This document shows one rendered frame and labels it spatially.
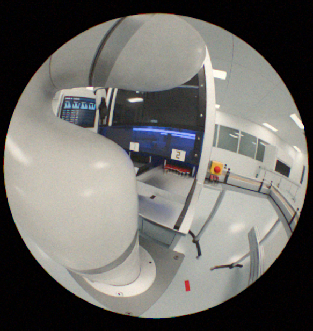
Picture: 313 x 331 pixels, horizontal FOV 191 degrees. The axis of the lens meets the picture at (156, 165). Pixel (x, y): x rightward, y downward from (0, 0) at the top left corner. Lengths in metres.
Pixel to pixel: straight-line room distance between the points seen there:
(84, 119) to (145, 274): 1.08
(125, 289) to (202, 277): 1.07
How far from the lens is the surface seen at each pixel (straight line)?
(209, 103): 0.65
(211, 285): 1.31
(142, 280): 0.25
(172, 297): 1.16
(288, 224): 0.82
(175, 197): 0.41
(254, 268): 1.01
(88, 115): 1.06
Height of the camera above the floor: 1.12
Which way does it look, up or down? 17 degrees down
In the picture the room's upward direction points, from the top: 7 degrees clockwise
